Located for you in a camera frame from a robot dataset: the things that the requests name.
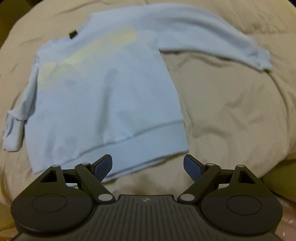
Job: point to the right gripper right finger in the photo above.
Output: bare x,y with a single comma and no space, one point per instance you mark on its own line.
204,177

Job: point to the grey duvet cover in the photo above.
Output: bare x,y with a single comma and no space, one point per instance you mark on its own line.
233,114

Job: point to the light blue sweatshirt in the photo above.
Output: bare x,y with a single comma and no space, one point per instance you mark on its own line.
108,91

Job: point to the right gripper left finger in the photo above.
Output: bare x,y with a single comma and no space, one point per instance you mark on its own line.
91,176

